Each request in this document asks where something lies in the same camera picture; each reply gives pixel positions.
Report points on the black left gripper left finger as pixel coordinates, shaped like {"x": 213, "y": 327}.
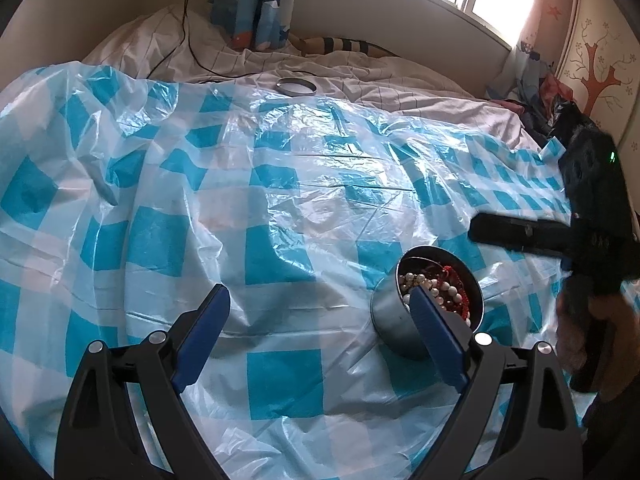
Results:
{"x": 194, "y": 335}

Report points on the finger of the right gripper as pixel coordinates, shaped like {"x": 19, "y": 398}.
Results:
{"x": 548, "y": 238}

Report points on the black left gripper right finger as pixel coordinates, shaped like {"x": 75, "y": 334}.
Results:
{"x": 444, "y": 335}

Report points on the round silver metal tin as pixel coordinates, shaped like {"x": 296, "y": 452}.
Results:
{"x": 445, "y": 276}

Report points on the right hand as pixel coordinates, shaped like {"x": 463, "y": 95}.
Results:
{"x": 622, "y": 366}

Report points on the black plastic bag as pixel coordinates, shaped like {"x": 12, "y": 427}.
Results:
{"x": 566, "y": 121}

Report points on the pile of colourful clothes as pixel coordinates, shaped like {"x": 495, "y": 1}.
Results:
{"x": 529, "y": 84}

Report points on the blue white checkered plastic sheet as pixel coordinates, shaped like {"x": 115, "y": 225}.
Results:
{"x": 123, "y": 201}

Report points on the white wardrobe with tree decal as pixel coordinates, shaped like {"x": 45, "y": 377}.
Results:
{"x": 600, "y": 63}

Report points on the round silver tin lid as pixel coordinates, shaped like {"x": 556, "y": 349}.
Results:
{"x": 294, "y": 87}

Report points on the striped pillow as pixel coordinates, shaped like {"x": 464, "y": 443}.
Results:
{"x": 326, "y": 45}

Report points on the white bed sheet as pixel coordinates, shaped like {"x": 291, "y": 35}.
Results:
{"x": 169, "y": 46}

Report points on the blue cartoon curtain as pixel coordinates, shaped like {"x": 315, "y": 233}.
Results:
{"x": 258, "y": 25}

